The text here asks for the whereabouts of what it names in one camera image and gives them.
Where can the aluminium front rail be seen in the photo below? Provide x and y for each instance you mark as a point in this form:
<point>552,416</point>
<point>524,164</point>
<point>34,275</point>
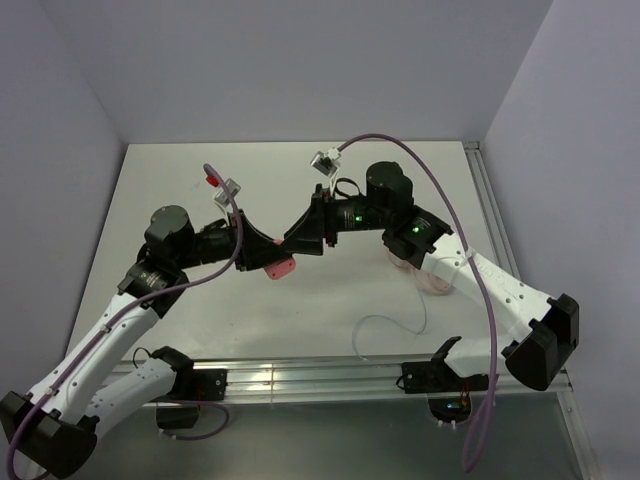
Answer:
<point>311,380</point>

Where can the pink round power strip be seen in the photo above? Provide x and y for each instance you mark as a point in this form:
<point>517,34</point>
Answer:
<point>399,263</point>

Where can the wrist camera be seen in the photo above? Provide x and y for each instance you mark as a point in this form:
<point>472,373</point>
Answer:
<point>327,163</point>
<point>222,197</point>

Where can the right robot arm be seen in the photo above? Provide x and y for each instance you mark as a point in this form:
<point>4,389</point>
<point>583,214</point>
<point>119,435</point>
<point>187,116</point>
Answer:
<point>531,334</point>

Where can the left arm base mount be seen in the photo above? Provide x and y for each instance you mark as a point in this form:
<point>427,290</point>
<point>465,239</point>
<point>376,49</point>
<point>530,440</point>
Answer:
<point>193,395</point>

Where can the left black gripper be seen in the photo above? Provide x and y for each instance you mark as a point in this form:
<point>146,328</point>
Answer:
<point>257,250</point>

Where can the aluminium side rail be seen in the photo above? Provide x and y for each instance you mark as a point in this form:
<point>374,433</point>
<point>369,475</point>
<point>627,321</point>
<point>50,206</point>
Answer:
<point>497,232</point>

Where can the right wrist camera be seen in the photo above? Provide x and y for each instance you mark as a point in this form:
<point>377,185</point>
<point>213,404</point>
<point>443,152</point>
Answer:
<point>327,163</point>

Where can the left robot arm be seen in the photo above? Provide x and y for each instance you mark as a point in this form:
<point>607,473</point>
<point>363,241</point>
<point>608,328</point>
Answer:
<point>58,422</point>

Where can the pink plug adapter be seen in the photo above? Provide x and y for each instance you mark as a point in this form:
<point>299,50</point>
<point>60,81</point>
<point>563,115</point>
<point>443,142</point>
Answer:
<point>280,268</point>

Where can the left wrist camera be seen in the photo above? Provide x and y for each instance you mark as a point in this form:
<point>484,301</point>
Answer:
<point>222,197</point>

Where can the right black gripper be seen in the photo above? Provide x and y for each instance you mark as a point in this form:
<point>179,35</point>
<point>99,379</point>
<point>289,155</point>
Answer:
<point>307,234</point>

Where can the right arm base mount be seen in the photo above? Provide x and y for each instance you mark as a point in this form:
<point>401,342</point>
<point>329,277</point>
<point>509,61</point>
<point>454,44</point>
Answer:
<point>448,395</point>

